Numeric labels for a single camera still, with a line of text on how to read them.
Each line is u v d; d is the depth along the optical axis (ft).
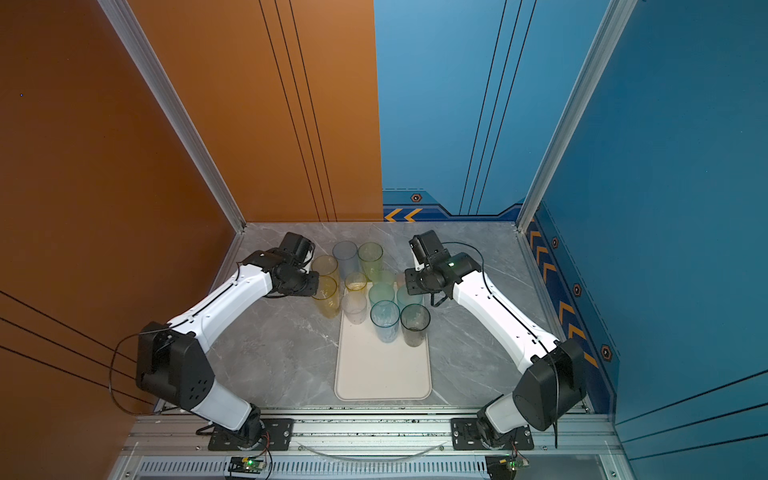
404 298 3.06
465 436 2.38
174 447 2.38
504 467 2.32
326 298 2.82
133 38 2.38
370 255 3.06
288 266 2.16
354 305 3.07
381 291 2.95
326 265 3.27
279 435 2.43
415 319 2.72
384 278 3.19
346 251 3.08
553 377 1.30
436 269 1.80
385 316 2.91
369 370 2.71
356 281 3.26
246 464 2.33
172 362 1.40
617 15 2.29
